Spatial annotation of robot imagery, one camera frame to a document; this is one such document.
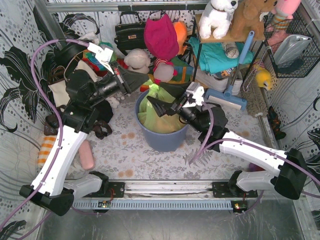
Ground green plastic trash bag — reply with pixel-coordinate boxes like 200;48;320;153
137;79;187;134

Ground blue trash bin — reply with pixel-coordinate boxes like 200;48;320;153
134;88;188;152

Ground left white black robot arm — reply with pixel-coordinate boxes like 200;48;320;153
19;61;149;216

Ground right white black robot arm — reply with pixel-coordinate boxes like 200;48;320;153
147;82;308;200

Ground colorful printed bag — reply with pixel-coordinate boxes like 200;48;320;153
82;41;114;72

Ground magenta fabric bag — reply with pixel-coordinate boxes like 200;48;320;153
144;13;179;61

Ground cream canvas tote bag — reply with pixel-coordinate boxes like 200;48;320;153
49;60;101;107

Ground red cloth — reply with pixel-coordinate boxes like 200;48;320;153
96;58;128;77

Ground pink white plush pig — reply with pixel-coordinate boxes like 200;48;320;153
153;58;178;84

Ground white sneakers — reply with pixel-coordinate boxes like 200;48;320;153
195;70;243;96

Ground black leather handbag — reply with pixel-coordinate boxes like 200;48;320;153
114;11;147;56

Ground teal folded cloth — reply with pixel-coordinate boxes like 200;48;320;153
188;37;254;74

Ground orange plush toy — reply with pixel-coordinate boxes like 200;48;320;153
173;21;188;55

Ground grey baseball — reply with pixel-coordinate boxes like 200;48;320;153
221;42;239;59

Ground black metal shelf rack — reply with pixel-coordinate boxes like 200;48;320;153
191;14;266;81

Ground pink round object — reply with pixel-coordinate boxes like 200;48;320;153
78;140;95;171

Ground white plush dog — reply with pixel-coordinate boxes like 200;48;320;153
199;0;239;40

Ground yellow plush duck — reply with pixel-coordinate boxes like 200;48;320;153
255;65;272;91

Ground purple orange sock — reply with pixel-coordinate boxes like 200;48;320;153
248;163;265;172

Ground orange white checkered cloth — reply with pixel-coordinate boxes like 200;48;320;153
37;135;57;168

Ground brown teddy bear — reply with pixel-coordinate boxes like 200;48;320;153
230;0;278;41

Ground silver pouch in basket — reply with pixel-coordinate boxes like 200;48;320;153
273;34;312;65

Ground pink plush toy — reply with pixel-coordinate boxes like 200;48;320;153
271;0;301;25

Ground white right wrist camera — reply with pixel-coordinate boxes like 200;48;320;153
183;81;205;108

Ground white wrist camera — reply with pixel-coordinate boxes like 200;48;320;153
183;81;205;108
87;42;114;74

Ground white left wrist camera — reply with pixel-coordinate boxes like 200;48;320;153
87;42;114;74

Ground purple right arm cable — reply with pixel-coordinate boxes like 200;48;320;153
188;101;320;216

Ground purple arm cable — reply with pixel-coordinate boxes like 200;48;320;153
0;38;106;240
188;101;320;216

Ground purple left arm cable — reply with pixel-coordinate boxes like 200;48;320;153
0;38;106;240

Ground metal handled broom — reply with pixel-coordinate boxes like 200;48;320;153
242;81;277;148

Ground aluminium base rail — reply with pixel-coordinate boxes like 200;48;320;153
60;175;263;216

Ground black wire basket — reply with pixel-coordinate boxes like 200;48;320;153
264;12;320;78

